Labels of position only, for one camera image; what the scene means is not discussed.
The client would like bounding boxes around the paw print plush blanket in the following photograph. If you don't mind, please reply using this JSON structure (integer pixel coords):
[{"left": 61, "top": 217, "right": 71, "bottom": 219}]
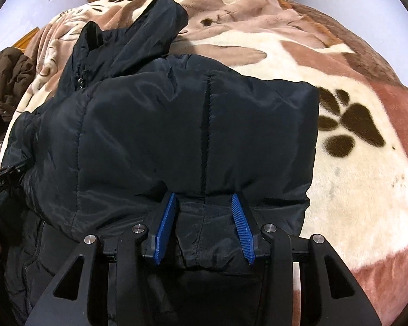
[{"left": 0, "top": 0, "right": 408, "bottom": 326}]

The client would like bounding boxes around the brown padded jacket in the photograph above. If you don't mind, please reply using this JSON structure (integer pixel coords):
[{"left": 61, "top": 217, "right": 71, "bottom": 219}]
[{"left": 0, "top": 48, "right": 38, "bottom": 157}]

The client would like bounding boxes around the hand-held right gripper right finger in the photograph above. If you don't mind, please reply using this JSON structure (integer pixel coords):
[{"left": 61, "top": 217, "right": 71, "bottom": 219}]
[{"left": 231, "top": 193, "right": 383, "bottom": 326}]

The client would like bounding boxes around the wooden bed frame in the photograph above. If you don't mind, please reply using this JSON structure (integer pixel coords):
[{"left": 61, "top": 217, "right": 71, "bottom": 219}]
[{"left": 13, "top": 29, "right": 39, "bottom": 51}]

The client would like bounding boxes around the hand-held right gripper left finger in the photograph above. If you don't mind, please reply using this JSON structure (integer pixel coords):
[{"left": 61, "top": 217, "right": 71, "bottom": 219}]
[{"left": 25, "top": 192, "right": 178, "bottom": 326}]

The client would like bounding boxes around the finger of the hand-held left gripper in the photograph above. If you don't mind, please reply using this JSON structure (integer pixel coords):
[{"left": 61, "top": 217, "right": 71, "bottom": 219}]
[{"left": 0, "top": 162, "right": 30, "bottom": 184}]

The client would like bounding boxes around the black padded jacket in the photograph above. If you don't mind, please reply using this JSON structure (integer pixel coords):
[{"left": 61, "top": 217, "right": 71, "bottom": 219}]
[{"left": 0, "top": 0, "right": 320, "bottom": 326}]

